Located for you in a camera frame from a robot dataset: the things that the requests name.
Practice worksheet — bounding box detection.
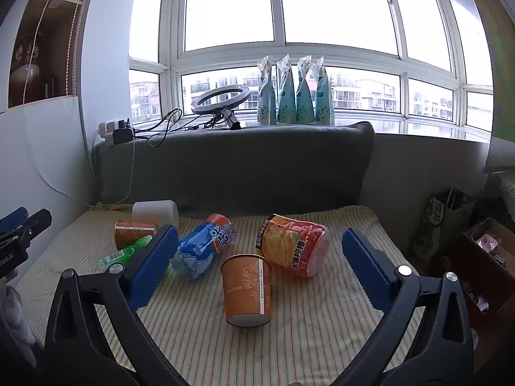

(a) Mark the teal white bag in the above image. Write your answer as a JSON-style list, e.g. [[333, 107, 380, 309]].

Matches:
[[257, 57, 278, 125], [276, 54, 298, 125], [313, 57, 336, 126], [295, 55, 317, 125]]

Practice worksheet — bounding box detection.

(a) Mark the grey cloth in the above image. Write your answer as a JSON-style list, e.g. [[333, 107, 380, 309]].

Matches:
[[0, 283, 38, 367]]

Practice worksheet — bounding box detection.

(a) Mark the pink packet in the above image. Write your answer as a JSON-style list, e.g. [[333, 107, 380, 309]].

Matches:
[[476, 232, 502, 255]]

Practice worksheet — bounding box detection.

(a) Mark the green paper bag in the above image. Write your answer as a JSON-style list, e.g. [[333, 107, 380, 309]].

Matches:
[[412, 187, 476, 269]]

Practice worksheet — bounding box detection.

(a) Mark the white board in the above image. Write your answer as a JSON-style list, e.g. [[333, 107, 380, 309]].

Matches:
[[0, 94, 88, 220]]

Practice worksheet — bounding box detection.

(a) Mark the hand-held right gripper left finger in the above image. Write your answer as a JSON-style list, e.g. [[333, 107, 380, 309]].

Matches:
[[40, 225, 190, 386]]

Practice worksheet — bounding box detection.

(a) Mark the grey sofa backrest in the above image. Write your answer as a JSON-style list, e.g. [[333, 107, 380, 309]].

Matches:
[[92, 121, 376, 218]]

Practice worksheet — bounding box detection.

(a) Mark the ring light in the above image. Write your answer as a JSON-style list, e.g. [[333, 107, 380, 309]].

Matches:
[[190, 84, 252, 130]]

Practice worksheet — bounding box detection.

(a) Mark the white paper roll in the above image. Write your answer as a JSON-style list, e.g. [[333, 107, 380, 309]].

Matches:
[[132, 200, 179, 230]]

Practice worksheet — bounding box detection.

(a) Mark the black cable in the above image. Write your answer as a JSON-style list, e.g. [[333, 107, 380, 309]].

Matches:
[[128, 108, 242, 148]]

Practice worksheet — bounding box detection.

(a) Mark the yellow green curtain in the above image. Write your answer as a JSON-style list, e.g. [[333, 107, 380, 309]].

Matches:
[[459, 0, 515, 142]]

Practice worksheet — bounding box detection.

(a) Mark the white cable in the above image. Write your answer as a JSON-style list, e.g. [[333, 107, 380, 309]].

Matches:
[[22, 0, 134, 210]]

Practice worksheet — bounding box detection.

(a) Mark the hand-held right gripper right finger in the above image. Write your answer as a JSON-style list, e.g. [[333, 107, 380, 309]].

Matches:
[[330, 228, 475, 386]]

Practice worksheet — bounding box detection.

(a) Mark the white power strip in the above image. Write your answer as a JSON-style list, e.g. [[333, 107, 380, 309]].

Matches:
[[98, 119, 122, 146]]

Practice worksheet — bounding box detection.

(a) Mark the blue orange snack canister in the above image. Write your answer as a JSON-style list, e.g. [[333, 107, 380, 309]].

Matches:
[[171, 213, 236, 281]]

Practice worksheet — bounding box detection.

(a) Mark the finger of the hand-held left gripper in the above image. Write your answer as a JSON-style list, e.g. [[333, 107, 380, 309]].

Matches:
[[0, 207, 29, 234], [0, 208, 53, 250]]

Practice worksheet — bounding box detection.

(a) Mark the green plastic bottle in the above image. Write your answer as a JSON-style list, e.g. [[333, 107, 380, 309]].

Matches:
[[98, 235, 154, 271]]

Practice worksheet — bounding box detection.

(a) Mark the brown cardboard box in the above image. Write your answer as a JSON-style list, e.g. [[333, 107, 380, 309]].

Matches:
[[460, 217, 515, 356]]

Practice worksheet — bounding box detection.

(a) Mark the striped beige blanket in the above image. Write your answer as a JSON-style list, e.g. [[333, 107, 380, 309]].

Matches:
[[15, 204, 428, 386]]

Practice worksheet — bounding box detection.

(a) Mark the brown wooden cabinet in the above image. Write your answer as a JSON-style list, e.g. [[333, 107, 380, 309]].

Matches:
[[0, 0, 102, 109]]

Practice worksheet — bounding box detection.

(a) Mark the white window frame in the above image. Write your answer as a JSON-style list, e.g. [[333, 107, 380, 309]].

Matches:
[[128, 0, 496, 134]]

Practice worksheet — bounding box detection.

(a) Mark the red orange snack canister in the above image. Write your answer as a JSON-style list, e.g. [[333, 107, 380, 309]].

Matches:
[[255, 213, 332, 278]]

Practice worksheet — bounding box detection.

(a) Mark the orange paper cup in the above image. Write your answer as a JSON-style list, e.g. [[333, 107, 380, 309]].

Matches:
[[114, 219, 158, 251], [221, 253, 273, 327]]

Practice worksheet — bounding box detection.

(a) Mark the beaded blind cord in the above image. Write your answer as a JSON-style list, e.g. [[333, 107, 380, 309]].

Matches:
[[65, 0, 88, 98]]

